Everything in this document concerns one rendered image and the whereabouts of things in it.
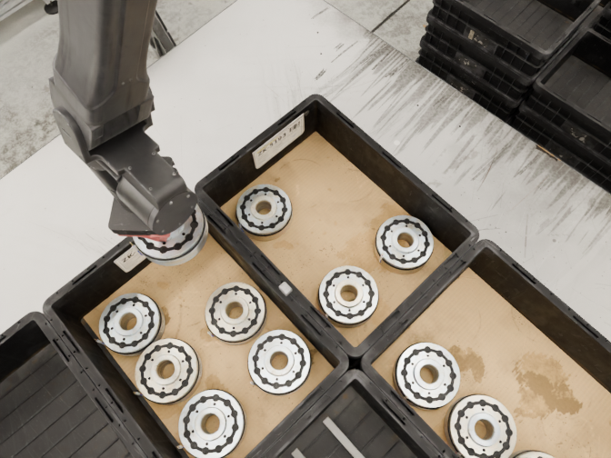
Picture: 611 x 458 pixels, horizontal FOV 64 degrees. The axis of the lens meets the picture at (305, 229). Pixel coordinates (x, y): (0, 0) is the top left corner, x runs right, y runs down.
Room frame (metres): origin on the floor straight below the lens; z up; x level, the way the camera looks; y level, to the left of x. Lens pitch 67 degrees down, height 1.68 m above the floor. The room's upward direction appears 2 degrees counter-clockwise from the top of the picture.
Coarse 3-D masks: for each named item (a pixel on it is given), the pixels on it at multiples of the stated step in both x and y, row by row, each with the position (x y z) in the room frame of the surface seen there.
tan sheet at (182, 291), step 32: (224, 256) 0.31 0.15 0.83; (128, 288) 0.25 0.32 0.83; (160, 288) 0.25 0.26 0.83; (192, 288) 0.25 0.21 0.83; (256, 288) 0.25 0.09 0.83; (96, 320) 0.20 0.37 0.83; (192, 320) 0.19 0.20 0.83; (288, 320) 0.19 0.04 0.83; (224, 352) 0.14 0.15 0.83; (224, 384) 0.08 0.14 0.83; (160, 416) 0.04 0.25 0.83; (256, 416) 0.03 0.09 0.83
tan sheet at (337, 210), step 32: (288, 160) 0.51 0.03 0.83; (320, 160) 0.50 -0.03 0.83; (288, 192) 0.43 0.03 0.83; (320, 192) 0.43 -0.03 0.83; (352, 192) 0.43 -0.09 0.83; (384, 192) 0.43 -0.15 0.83; (320, 224) 0.36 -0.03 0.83; (352, 224) 0.36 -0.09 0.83; (288, 256) 0.30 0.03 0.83; (320, 256) 0.30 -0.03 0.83; (352, 256) 0.30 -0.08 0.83; (384, 288) 0.24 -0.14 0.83
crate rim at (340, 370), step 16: (128, 240) 0.31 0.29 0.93; (112, 256) 0.28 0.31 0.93; (256, 272) 0.24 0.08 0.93; (64, 288) 0.23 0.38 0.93; (272, 288) 0.22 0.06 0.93; (48, 304) 0.20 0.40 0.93; (288, 304) 0.19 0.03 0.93; (48, 320) 0.18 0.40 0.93; (304, 320) 0.16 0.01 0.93; (64, 336) 0.15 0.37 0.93; (320, 336) 0.14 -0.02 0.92; (80, 352) 0.13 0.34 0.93; (336, 352) 0.11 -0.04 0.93; (96, 368) 0.10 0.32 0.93; (336, 368) 0.09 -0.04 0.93; (96, 384) 0.08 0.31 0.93; (320, 384) 0.07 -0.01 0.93; (112, 400) 0.06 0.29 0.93; (304, 400) 0.05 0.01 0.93; (128, 416) 0.03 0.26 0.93; (288, 416) 0.03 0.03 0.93; (144, 432) 0.01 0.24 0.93; (272, 432) 0.01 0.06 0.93; (144, 448) -0.01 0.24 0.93; (256, 448) -0.01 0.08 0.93
